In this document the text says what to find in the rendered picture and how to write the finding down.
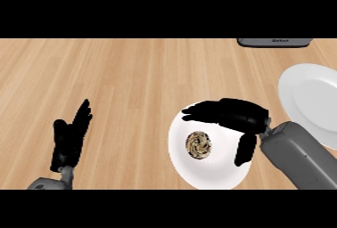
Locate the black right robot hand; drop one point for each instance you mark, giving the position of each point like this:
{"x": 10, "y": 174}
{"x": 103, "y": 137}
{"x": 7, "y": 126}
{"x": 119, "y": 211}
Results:
{"x": 237, "y": 117}

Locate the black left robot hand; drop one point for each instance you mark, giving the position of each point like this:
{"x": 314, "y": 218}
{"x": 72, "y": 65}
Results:
{"x": 67, "y": 139}

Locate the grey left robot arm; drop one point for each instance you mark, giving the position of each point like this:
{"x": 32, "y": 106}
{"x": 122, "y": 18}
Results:
{"x": 57, "y": 181}

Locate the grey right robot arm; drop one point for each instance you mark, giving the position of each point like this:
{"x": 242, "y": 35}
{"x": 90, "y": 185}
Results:
{"x": 301, "y": 157}

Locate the brown swirled cupcake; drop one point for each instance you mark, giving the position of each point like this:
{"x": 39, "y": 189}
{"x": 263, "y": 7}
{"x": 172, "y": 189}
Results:
{"x": 199, "y": 145}

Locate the large white plate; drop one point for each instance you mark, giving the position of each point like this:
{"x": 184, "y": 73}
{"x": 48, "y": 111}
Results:
{"x": 314, "y": 98}

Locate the dark grey appliance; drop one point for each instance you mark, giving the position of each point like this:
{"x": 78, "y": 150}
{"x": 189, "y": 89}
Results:
{"x": 274, "y": 42}

